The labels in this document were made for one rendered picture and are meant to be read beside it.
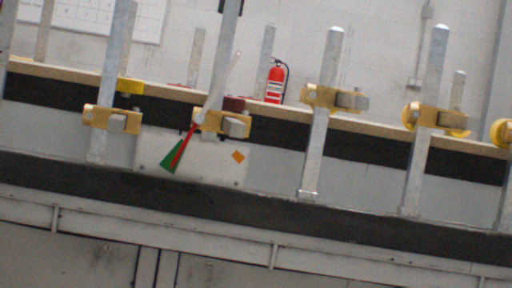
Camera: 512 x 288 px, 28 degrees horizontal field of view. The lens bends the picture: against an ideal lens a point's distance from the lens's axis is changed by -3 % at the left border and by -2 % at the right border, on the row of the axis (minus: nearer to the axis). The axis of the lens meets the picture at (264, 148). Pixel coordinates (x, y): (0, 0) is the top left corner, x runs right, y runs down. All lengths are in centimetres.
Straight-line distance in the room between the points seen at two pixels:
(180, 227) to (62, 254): 40
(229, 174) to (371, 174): 44
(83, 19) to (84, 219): 718
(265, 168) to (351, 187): 23
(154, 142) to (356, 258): 56
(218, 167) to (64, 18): 725
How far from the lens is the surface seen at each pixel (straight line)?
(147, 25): 957
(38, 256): 273
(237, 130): 214
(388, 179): 271
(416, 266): 256
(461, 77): 366
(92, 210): 246
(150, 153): 242
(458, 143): 274
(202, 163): 242
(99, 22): 958
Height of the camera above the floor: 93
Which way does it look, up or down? 3 degrees down
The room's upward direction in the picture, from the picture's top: 10 degrees clockwise
